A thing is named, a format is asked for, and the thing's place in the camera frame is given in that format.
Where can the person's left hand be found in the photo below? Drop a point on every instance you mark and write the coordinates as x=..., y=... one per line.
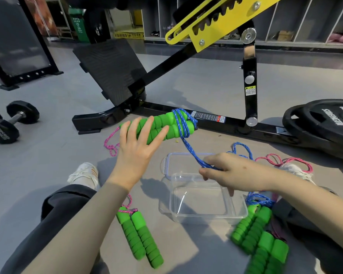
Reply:
x=133, y=159

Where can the person's right hand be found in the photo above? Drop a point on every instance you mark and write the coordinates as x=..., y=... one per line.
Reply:
x=240, y=174

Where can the person's right thumb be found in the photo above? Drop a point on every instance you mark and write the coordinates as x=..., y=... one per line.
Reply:
x=207, y=173

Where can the person's left middle finger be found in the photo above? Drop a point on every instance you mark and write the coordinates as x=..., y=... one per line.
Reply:
x=146, y=128

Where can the person's left little finger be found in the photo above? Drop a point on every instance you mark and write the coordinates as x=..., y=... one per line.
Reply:
x=124, y=132

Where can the person's right forearm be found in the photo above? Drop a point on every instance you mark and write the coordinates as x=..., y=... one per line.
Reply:
x=314, y=202

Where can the person's left forearm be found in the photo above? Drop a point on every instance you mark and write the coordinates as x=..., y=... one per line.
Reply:
x=80, y=228

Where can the clear plastic lid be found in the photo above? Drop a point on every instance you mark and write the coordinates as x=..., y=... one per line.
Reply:
x=180, y=164

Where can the clear plastic container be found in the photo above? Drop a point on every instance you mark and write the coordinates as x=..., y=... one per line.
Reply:
x=205, y=202

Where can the person's white left shoe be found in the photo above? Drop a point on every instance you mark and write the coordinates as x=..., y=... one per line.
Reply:
x=84, y=175

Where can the yellow floor strip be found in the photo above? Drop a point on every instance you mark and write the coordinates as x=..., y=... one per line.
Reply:
x=129, y=35

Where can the pair of dark shoes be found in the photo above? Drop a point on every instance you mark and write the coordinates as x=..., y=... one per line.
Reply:
x=155, y=33

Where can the black weight plate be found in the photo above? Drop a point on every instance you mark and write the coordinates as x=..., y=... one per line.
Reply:
x=331, y=119
x=297, y=131

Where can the green bin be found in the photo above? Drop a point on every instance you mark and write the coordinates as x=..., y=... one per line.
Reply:
x=80, y=25

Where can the person's dark left trouser leg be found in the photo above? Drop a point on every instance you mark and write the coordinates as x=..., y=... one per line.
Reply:
x=45, y=222

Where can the person's dark trouser leg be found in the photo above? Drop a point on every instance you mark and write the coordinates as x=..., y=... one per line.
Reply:
x=308, y=239
x=45, y=222

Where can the person's dark right trouser leg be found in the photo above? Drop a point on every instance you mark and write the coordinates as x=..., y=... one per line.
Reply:
x=308, y=239

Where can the black framed panel stand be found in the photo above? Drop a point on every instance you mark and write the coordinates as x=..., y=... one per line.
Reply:
x=14, y=39

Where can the cardboard box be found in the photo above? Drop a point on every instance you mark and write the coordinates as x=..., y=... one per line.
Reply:
x=285, y=35

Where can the white cubby shelf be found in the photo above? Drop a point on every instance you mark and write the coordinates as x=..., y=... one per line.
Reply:
x=303, y=19

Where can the black weight bench frame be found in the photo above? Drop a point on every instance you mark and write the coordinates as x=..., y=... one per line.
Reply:
x=250, y=96

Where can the yellow adjustment bracket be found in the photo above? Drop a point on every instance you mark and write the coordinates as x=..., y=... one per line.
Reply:
x=225, y=22

